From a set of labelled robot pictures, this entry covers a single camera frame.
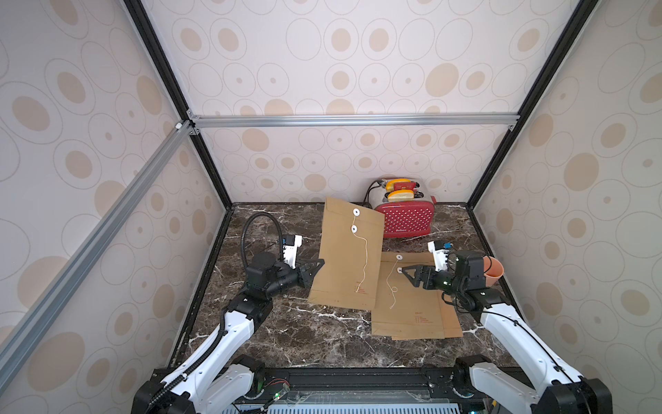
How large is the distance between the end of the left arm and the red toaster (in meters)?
0.40

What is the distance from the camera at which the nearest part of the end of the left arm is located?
0.59m

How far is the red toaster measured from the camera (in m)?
0.97
